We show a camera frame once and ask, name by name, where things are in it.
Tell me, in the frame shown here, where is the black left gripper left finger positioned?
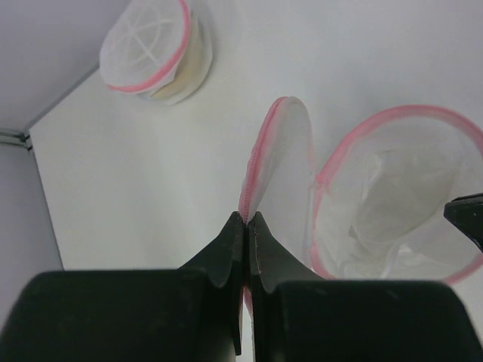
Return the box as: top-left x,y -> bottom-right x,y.
1,213 -> 245,361

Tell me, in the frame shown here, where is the white cloth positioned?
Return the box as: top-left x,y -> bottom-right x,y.
338,145 -> 462,278

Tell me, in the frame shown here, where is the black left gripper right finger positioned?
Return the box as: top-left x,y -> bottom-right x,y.
247,213 -> 475,361

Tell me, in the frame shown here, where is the white mesh laundry bag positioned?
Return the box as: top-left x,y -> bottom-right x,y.
100,1 -> 213,105
238,97 -> 482,284

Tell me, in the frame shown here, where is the aluminium frame post left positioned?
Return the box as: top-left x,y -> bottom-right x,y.
0,128 -> 32,152

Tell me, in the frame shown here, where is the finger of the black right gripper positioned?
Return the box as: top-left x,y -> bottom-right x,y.
444,193 -> 483,252

